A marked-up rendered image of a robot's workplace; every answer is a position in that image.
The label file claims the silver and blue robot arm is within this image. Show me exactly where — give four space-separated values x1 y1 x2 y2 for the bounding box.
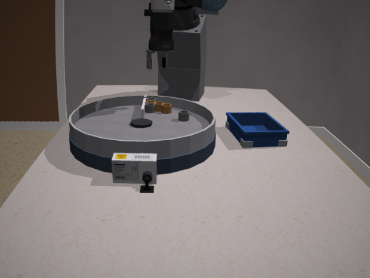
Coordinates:
172 0 228 30

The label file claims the grey round turning table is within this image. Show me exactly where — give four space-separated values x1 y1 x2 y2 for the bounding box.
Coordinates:
69 95 216 193

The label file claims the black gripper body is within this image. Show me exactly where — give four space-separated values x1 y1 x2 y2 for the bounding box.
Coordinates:
144 0 174 51

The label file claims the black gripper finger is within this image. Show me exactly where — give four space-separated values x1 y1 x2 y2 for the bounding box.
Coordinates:
162 50 173 68
146 49 155 70

